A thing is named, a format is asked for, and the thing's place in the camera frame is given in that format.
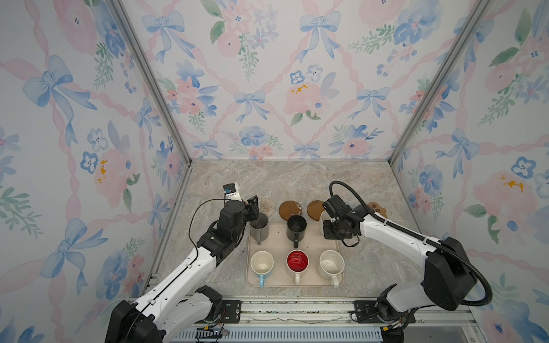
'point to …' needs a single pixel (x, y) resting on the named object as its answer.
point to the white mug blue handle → (261, 263)
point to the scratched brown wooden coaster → (289, 209)
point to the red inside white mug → (297, 261)
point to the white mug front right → (331, 264)
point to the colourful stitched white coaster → (267, 206)
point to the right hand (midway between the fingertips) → (327, 231)
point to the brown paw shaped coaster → (377, 209)
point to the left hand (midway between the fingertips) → (251, 196)
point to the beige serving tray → (277, 263)
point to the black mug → (296, 226)
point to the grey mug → (259, 227)
